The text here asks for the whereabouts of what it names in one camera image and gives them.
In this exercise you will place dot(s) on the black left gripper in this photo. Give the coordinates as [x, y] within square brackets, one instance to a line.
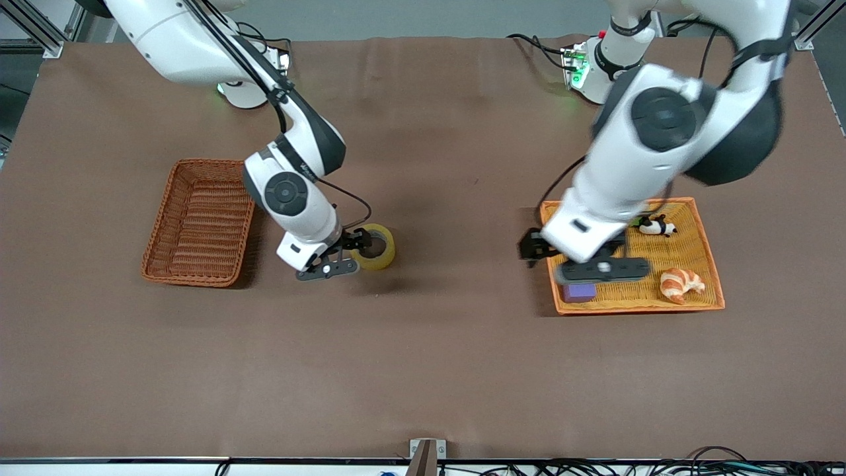
[533, 247]

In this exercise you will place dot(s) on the purple foam block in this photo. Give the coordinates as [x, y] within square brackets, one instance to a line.
[579, 292]

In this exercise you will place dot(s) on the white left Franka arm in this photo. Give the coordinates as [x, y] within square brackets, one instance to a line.
[634, 178]

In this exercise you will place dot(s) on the white table edge rail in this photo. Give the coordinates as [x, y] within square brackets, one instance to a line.
[132, 468]

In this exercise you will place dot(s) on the clear yellowish tape roll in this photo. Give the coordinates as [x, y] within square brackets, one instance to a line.
[383, 254]

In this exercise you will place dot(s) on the black white panda toy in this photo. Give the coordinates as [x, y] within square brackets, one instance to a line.
[655, 227]

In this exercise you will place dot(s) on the brown table cover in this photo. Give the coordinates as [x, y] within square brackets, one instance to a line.
[423, 363]

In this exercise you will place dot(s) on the toy croissant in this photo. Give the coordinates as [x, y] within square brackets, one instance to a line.
[679, 284]

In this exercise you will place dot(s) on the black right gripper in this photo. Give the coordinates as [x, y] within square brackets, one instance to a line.
[351, 239]

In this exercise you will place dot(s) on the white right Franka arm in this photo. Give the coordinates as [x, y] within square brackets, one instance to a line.
[172, 46]

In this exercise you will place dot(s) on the brown wicker basket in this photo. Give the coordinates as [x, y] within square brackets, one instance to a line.
[201, 225]

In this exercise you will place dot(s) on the orange wicker basket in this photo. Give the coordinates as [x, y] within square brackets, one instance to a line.
[687, 254]

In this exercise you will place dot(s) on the metal clamp bracket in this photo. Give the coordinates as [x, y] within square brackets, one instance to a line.
[427, 456]

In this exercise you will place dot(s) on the aluminium frame post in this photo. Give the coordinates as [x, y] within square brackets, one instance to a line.
[816, 26]
[39, 36]

